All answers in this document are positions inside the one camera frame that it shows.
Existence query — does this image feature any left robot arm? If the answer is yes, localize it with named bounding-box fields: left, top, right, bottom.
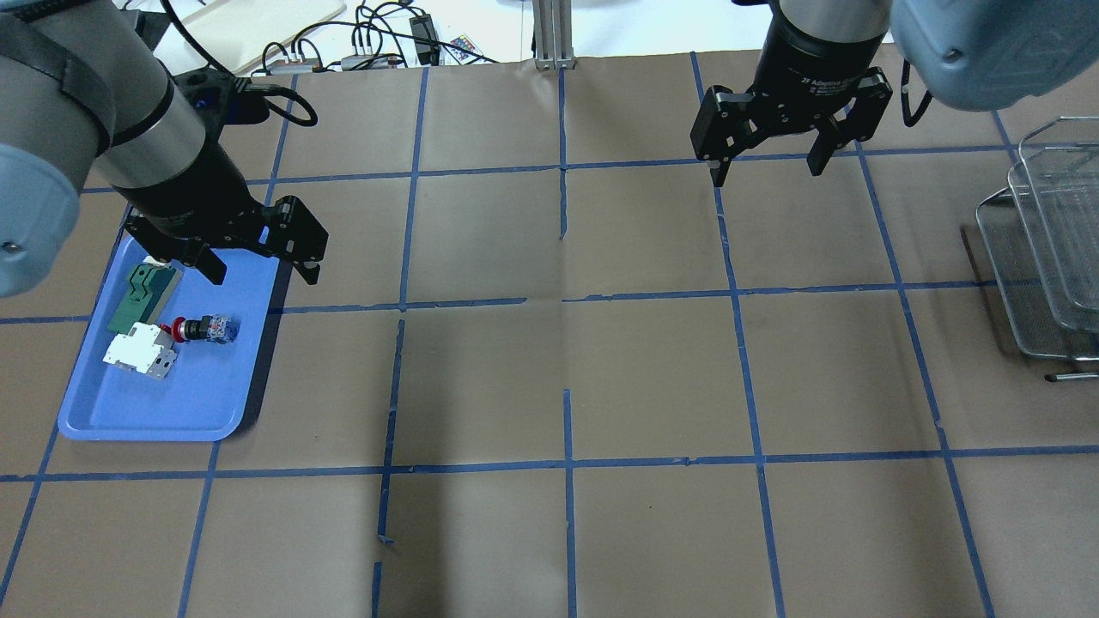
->
left=1, top=1, right=329, bottom=297

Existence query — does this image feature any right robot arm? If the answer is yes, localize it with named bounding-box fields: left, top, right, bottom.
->
left=689, top=1, right=1098, bottom=187

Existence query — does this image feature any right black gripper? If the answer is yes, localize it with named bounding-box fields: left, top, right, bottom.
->
left=690, top=16, right=893, bottom=188

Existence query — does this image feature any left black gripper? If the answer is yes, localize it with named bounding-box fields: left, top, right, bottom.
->
left=125, top=191, right=329, bottom=286

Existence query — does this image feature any red push button switch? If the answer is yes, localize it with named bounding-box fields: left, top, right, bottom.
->
left=168, top=314, right=240, bottom=344

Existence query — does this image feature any white circuit breaker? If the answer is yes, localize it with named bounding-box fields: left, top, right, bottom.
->
left=102, top=322, right=178, bottom=380

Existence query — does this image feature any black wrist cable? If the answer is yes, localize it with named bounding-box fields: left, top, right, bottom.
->
left=159, top=0, right=320, bottom=128

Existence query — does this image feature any blue plastic tray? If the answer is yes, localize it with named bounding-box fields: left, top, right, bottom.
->
left=58, top=239, right=278, bottom=442

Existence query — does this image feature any green terminal block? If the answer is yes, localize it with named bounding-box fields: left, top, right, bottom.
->
left=106, top=261, right=182, bottom=334

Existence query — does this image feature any aluminium frame post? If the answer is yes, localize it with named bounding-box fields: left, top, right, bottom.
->
left=531, top=0, right=576, bottom=71

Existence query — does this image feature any usb hub with cables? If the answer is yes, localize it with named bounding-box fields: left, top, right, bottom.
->
left=249, top=1, right=498, bottom=76

